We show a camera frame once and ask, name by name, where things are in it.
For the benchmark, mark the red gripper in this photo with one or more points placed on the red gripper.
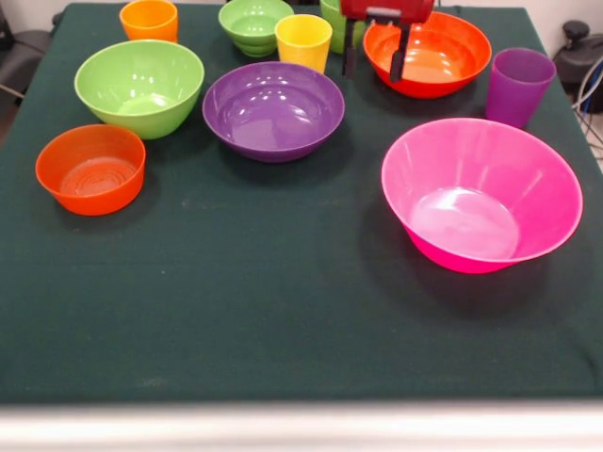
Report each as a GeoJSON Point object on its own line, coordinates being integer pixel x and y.
{"type": "Point", "coordinates": [386, 7]}

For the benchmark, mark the purple plastic bowl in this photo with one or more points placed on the purple plastic bowl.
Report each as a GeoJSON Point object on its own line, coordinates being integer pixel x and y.
{"type": "Point", "coordinates": [273, 117]}

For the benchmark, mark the pink plastic bowl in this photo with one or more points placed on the pink plastic bowl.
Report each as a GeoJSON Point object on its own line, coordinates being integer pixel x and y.
{"type": "Point", "coordinates": [476, 202]}

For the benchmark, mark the green plastic cup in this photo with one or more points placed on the green plastic cup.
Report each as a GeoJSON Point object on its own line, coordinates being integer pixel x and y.
{"type": "Point", "coordinates": [337, 28]}

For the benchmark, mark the large red-orange plastic bowl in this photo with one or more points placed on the large red-orange plastic bowl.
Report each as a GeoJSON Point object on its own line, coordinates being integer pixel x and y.
{"type": "Point", "coordinates": [438, 70]}

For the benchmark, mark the yellow plastic cup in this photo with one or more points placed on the yellow plastic cup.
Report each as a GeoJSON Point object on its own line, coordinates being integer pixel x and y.
{"type": "Point", "coordinates": [304, 44]}

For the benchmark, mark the small green plastic bowl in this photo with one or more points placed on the small green plastic bowl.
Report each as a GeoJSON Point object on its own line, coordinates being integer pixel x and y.
{"type": "Point", "coordinates": [254, 28]}

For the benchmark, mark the purple plastic cup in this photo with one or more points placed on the purple plastic cup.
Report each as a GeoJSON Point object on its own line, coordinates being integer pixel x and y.
{"type": "Point", "coordinates": [518, 89]}

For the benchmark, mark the black chair base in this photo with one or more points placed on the black chair base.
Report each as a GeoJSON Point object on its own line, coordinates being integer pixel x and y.
{"type": "Point", "coordinates": [577, 56]}

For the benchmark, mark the orange plastic cup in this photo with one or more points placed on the orange plastic cup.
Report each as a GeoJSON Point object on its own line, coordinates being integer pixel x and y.
{"type": "Point", "coordinates": [148, 23]}

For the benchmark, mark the large green plastic bowl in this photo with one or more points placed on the large green plastic bowl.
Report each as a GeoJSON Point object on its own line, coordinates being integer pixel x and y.
{"type": "Point", "coordinates": [141, 89]}

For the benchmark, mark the dark green tablecloth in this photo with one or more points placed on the dark green tablecloth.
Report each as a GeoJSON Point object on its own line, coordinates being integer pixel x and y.
{"type": "Point", "coordinates": [301, 339]}

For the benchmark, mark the small red-orange plastic bowl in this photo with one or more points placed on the small red-orange plastic bowl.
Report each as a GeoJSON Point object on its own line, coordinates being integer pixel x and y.
{"type": "Point", "coordinates": [89, 174]}

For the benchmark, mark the grey office chair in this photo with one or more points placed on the grey office chair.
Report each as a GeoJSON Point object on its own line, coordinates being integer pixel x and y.
{"type": "Point", "coordinates": [23, 56]}

